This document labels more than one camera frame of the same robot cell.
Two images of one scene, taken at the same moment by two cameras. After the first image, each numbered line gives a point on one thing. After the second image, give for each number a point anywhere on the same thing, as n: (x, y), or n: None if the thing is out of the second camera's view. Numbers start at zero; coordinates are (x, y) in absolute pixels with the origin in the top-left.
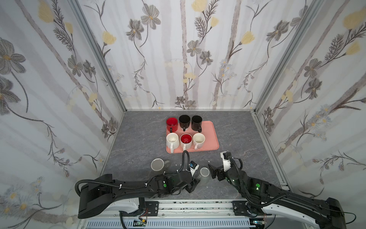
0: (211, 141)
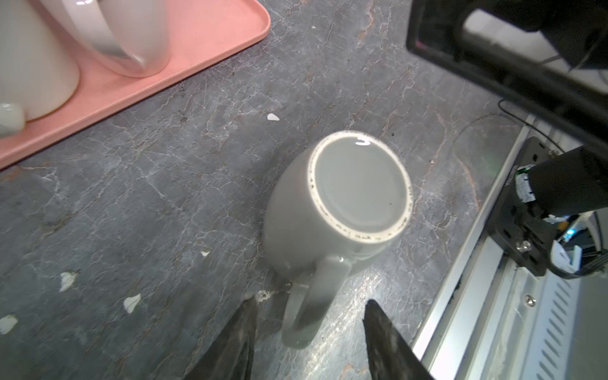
0: (201, 32)
